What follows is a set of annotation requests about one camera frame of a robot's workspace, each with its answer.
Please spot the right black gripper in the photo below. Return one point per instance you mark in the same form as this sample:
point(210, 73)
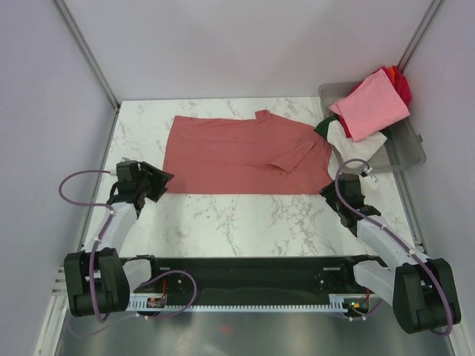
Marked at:
point(329, 196)

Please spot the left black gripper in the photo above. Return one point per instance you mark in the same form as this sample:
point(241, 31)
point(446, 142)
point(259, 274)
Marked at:
point(159, 178)

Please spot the salmon red t shirt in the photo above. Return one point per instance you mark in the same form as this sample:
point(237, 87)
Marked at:
point(269, 154)

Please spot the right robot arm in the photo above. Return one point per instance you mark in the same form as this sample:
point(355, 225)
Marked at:
point(420, 290)

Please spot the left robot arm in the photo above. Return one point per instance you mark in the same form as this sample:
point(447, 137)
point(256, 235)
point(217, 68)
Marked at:
point(96, 282)

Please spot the white t shirt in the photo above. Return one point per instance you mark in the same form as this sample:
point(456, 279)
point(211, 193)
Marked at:
point(348, 148)

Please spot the dark green t shirt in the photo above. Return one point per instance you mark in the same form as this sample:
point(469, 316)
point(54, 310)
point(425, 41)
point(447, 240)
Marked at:
point(322, 128)

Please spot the grey translucent plastic bin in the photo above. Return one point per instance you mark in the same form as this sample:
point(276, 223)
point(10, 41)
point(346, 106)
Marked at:
point(403, 148)

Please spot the light pink t shirt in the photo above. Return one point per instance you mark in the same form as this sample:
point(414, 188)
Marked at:
point(369, 109)

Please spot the bright red t shirt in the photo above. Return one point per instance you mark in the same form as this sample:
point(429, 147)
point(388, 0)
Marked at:
point(401, 81)

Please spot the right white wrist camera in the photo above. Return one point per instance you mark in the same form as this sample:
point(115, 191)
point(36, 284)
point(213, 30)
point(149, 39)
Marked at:
point(369, 182)

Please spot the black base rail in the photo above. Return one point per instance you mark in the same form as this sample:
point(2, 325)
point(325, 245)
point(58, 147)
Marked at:
point(253, 280)

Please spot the white slotted cable duct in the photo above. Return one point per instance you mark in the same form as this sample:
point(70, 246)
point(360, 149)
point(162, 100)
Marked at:
point(336, 304)

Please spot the right aluminium frame post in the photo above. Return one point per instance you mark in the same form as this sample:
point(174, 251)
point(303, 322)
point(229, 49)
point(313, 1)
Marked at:
point(420, 32)

